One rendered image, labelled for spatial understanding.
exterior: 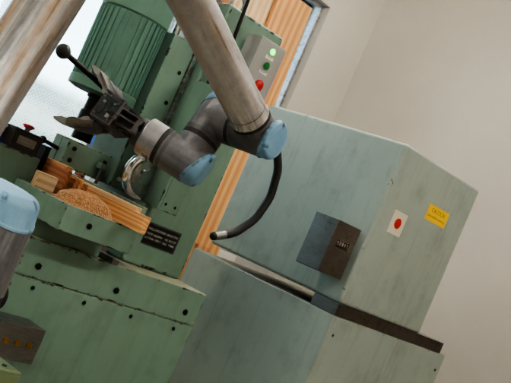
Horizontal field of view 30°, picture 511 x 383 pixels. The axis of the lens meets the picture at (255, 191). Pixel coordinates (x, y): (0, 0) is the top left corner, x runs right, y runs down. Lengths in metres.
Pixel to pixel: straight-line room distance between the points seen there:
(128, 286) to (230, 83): 0.66
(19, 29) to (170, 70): 0.80
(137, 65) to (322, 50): 2.48
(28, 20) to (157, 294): 0.94
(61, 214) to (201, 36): 0.52
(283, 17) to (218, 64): 2.51
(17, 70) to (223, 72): 0.42
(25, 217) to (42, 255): 0.65
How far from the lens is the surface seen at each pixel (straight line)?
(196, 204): 2.56
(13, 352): 2.16
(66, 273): 2.25
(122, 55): 2.37
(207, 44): 1.86
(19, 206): 1.55
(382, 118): 4.76
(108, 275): 2.32
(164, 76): 2.45
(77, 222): 2.12
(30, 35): 1.73
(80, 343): 2.35
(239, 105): 1.98
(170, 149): 2.11
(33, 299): 2.23
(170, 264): 2.57
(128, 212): 2.18
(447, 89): 4.62
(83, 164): 2.41
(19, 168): 2.28
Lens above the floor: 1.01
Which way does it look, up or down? 2 degrees up
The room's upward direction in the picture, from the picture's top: 23 degrees clockwise
